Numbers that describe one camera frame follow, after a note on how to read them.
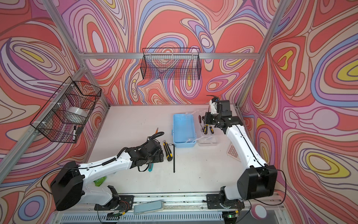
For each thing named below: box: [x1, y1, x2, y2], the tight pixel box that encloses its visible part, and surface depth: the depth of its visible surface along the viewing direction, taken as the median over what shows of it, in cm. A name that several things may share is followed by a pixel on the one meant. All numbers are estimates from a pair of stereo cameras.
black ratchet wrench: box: [198, 114, 205, 133], surface depth 98 cm
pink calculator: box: [226, 143, 241, 162], surface depth 92 cm
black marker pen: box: [72, 125, 77, 142], surface depth 74 cm
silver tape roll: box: [66, 106, 88, 118], surface depth 75 cm
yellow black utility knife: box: [162, 140, 173, 162], surface depth 92 cm
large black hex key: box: [167, 143, 176, 174], surface depth 92 cm
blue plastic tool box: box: [171, 113, 197, 148], surface depth 101 cm
